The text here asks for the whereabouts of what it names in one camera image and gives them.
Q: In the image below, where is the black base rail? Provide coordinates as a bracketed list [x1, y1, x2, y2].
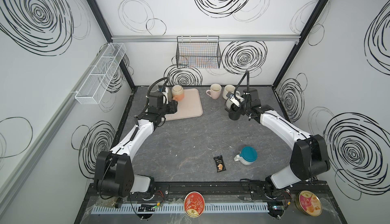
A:
[88, 181, 333, 198]

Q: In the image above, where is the pink mug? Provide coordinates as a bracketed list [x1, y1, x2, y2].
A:
[206, 84, 222, 100]

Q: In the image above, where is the white mesh wall shelf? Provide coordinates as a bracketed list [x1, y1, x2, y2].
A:
[75, 43, 127, 105]

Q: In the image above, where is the cream and orange mug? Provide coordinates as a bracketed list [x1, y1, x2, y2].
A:
[172, 85, 185, 101]

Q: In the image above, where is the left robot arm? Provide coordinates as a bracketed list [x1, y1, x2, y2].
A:
[94, 92, 178, 198]

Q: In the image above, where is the black snack packet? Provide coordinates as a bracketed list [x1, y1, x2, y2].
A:
[213, 155, 226, 173]

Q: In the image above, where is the beige serving tray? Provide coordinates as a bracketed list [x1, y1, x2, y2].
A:
[166, 88, 203, 121]

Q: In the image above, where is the red round tin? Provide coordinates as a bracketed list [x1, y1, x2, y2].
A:
[184, 191, 205, 218]

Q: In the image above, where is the tall dark grey mug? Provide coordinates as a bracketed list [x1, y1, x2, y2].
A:
[148, 85, 159, 93]

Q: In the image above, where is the cream speckled mug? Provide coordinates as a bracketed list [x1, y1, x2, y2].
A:
[225, 97, 236, 110]

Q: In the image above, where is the white slotted cable duct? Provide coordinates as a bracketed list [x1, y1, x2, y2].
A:
[91, 202, 269, 214]

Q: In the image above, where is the black mug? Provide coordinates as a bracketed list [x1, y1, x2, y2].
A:
[227, 104, 242, 120]

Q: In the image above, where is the large white mug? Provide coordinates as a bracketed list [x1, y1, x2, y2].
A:
[222, 85, 240, 100]

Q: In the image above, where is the black corrugated cable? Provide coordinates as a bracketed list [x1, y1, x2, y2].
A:
[233, 70, 251, 103]

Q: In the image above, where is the pink yellow round tin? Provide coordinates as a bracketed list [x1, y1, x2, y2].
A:
[296, 190, 323, 217]

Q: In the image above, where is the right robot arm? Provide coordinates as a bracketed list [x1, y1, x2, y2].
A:
[240, 88, 331, 198]

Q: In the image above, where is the teal lidded white mug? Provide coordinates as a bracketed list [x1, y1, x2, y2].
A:
[234, 146, 258, 166]

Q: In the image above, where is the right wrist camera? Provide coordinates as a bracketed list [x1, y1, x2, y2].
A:
[225, 92, 244, 107]

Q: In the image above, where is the black wire basket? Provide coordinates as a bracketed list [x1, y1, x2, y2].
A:
[175, 36, 222, 69]

